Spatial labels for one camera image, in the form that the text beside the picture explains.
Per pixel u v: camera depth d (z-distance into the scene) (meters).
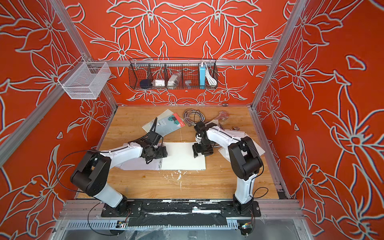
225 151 0.92
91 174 0.45
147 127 1.07
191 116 1.11
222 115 1.17
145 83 0.98
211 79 0.90
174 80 0.92
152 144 0.72
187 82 0.98
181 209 0.74
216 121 1.04
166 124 1.07
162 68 0.95
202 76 0.88
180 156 0.92
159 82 0.88
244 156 0.50
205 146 0.77
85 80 0.90
